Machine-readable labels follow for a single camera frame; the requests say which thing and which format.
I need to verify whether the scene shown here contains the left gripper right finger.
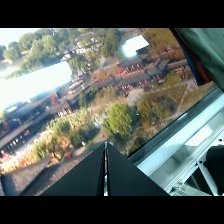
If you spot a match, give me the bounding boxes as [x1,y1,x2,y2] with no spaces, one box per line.
[106,142,170,197]

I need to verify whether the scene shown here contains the red garment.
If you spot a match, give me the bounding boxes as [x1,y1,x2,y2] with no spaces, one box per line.
[193,55,212,87]

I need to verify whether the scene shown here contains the blue garment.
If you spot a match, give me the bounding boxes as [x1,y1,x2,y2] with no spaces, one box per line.
[169,28,203,87]

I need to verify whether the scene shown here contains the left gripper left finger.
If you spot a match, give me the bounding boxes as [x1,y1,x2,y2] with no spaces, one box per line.
[40,142,107,197]

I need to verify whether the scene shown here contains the green garment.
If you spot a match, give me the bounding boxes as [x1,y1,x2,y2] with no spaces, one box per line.
[173,28,224,93]

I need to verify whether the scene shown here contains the silver frame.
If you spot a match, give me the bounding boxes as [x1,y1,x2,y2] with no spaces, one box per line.
[127,87,224,197]

